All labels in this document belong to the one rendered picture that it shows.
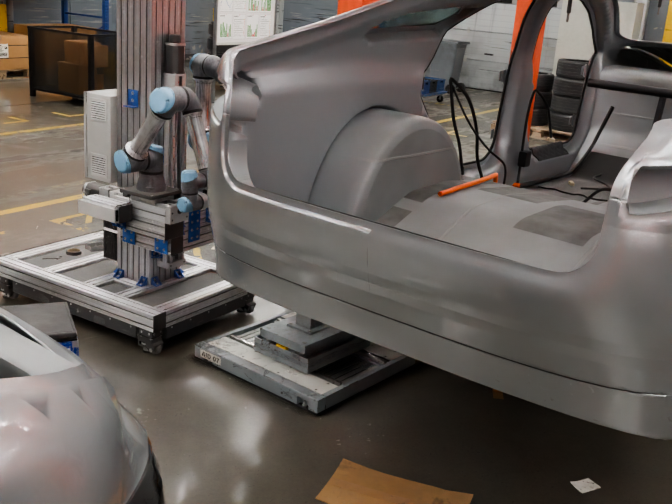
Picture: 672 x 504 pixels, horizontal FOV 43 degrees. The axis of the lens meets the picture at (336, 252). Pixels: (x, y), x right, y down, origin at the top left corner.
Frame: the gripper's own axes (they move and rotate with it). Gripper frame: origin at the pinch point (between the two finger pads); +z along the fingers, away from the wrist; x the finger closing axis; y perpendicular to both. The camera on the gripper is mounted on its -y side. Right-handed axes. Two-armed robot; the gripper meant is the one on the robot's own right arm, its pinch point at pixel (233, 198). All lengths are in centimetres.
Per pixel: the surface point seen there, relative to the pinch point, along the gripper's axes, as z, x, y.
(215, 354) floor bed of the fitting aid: -19, -10, -76
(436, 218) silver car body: -3, -116, 16
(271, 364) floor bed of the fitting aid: -9, -38, -75
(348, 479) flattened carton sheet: -57, -119, -81
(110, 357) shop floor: -47, 36, -83
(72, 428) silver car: -261, -214, 63
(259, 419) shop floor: -43, -60, -83
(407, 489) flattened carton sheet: -47, -140, -82
